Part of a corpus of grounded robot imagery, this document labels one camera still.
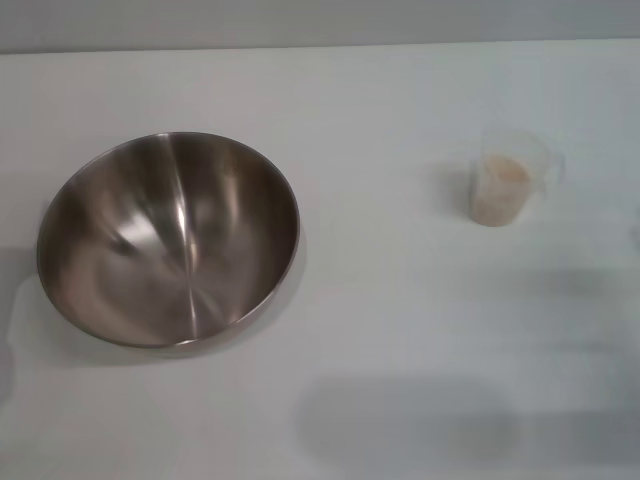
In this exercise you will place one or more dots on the stainless steel mixing bowl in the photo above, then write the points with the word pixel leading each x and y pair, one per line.
pixel 165 250

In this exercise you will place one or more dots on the white uncooked rice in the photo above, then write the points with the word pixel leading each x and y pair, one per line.
pixel 500 192

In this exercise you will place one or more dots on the clear plastic measuring cup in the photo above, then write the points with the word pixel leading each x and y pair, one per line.
pixel 535 150

